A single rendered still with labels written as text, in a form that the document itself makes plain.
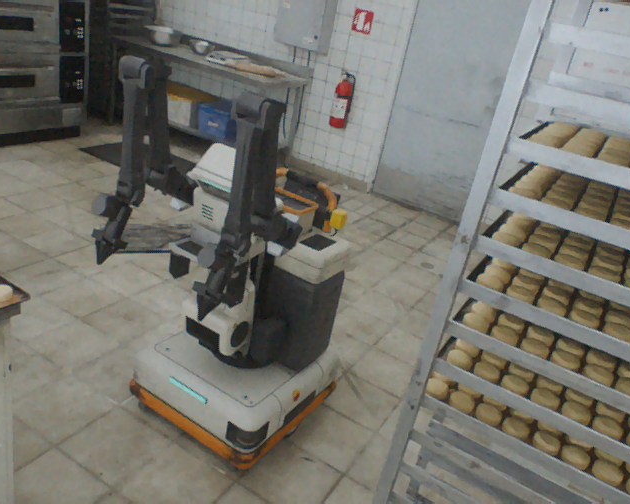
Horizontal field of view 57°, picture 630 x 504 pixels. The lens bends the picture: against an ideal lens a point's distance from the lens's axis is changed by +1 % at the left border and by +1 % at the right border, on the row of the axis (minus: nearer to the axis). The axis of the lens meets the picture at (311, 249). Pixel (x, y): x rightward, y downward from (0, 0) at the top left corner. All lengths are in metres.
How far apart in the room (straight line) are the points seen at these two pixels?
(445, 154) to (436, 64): 0.77
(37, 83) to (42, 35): 0.38
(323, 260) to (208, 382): 0.63
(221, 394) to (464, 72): 3.74
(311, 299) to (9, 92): 3.76
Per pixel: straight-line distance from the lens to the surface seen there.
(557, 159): 1.02
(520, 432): 1.26
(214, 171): 1.87
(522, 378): 1.25
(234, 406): 2.17
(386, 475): 1.35
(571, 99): 1.01
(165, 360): 2.35
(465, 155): 5.25
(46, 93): 5.58
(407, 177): 5.45
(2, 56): 5.34
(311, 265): 2.11
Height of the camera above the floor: 1.68
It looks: 24 degrees down
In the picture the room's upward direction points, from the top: 12 degrees clockwise
